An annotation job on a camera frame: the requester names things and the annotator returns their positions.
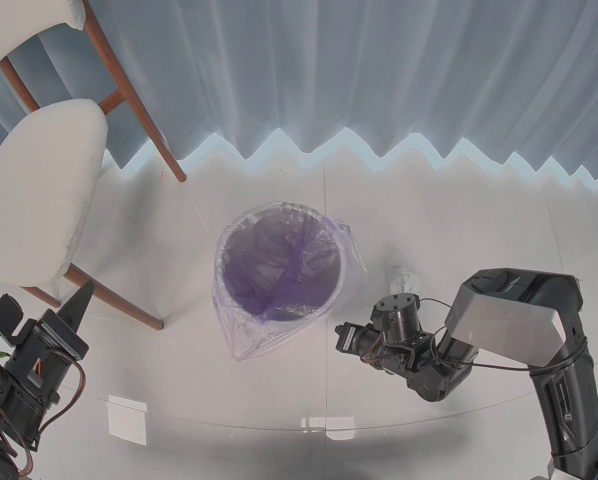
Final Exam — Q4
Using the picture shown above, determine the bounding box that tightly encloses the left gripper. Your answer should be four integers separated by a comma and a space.
3, 279, 96, 410

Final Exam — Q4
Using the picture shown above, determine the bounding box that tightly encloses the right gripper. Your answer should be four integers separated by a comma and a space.
334, 322, 379, 360

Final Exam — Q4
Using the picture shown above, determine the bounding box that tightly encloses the purple plastic bag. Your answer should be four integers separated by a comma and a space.
211, 200, 370, 363

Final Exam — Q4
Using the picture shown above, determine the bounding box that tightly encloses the white trash bin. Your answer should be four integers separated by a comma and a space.
214, 202, 348, 325

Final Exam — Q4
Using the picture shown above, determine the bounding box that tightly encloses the crumpled white paper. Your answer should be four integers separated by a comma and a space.
388, 266, 420, 295

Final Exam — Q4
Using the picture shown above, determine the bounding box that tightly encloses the white cushioned wooden chair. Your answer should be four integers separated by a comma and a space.
0, 0, 187, 331

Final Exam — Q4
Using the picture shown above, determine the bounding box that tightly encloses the pale blue curtain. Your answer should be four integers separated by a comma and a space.
0, 0, 598, 189

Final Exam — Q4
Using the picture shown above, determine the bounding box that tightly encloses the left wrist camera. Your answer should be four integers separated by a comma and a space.
0, 294, 26, 346

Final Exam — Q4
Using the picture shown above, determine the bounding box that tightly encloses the black cable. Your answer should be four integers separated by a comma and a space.
416, 295, 589, 371

